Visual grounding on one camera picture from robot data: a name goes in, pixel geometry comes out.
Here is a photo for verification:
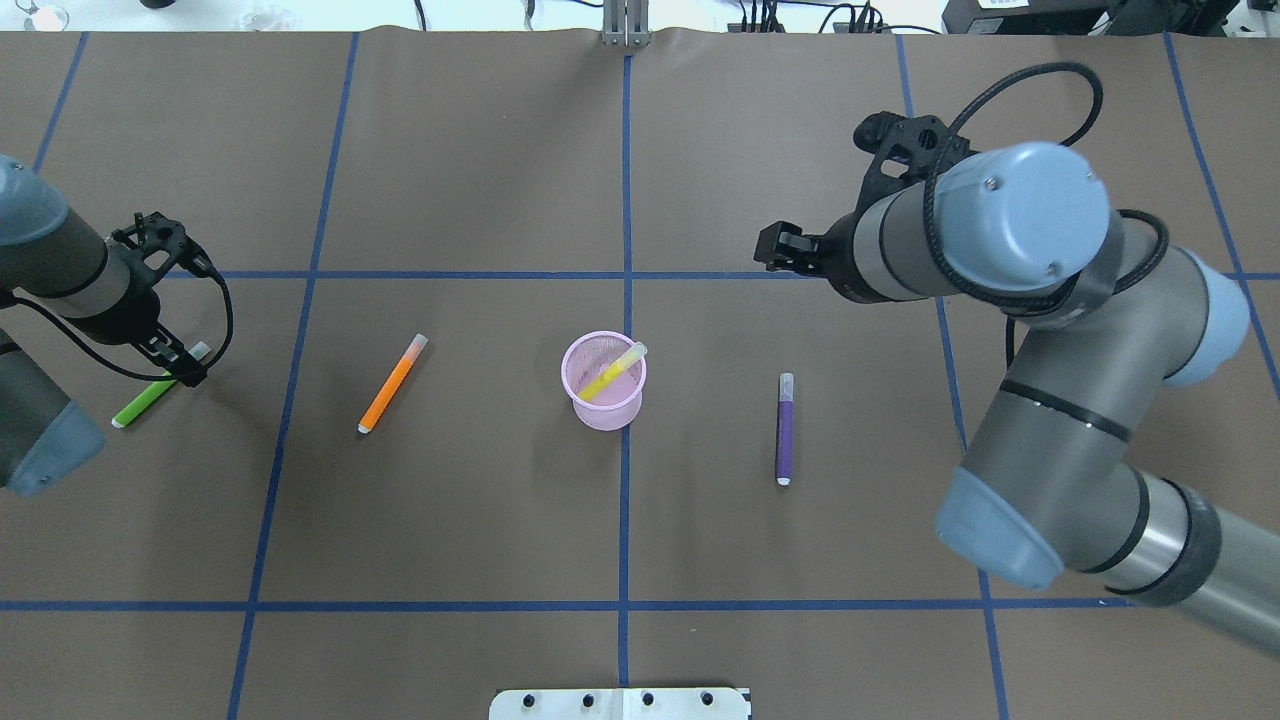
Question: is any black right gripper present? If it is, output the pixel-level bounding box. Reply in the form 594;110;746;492
753;222;851;286

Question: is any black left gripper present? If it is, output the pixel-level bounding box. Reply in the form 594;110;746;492
131;322;209;388

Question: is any green highlighter pen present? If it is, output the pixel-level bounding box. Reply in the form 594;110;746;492
110;374;180;429

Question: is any orange highlighter pen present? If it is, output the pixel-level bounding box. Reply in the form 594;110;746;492
357;333;429;436

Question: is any purple highlighter pen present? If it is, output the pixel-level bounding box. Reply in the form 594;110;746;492
774;372;795;488

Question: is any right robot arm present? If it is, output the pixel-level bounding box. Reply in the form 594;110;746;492
754;142;1277;655

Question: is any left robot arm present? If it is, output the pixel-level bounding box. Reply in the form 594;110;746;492
1;156;236;497

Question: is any pink mesh pen holder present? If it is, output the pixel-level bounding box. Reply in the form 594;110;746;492
559;331;648;430

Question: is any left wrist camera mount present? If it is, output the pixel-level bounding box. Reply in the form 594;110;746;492
108;211;221;287

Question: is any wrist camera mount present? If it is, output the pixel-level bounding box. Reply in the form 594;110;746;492
852;111;978;215
108;211;221;287

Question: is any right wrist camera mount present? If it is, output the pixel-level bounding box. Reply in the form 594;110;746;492
852;111;978;215

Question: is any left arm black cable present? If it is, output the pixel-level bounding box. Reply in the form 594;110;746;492
0;255;236;383

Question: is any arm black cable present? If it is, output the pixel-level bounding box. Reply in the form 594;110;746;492
0;255;236;383
920;61;1171;372

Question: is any metal bracket at table edge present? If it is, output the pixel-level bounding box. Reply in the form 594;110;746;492
600;0;652;49

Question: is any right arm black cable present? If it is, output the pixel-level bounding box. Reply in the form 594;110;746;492
920;61;1171;372

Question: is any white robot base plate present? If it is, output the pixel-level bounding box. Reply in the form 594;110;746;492
488;687;754;719

